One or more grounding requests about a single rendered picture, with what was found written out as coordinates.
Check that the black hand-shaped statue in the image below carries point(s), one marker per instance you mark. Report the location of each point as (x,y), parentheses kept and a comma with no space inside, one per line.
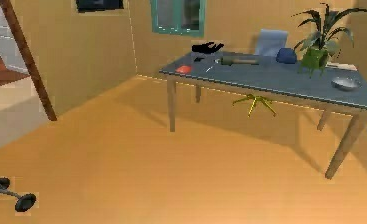
(204,48)

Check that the brown wooden door frame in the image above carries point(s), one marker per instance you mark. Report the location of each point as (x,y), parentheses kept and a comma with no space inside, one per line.
(27,60)

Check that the thin white pen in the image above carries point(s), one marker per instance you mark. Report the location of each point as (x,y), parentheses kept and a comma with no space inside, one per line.
(211,66)

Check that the white flat book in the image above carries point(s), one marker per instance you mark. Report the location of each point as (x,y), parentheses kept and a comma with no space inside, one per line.
(341,66)

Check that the grey metal bowl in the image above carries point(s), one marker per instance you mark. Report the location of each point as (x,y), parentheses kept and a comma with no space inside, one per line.
(346,83)

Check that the teal framed window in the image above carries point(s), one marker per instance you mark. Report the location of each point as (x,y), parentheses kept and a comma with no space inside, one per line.
(177,31)

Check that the grey top wooden table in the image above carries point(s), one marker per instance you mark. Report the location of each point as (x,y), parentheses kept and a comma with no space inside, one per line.
(274,81)

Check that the green potted house plant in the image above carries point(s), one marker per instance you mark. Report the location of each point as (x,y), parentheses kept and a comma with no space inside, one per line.
(313,60)

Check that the small red flat item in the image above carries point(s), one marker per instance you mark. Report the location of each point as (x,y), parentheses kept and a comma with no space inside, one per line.
(183,69)

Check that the pale blue office chair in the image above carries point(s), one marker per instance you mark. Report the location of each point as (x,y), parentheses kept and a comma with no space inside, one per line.
(271,41)

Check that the dark framed wall picture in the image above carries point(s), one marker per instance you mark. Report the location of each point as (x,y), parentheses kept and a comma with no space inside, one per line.
(99,5)

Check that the green brown cylinder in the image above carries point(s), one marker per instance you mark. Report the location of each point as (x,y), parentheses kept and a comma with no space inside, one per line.
(239,60)

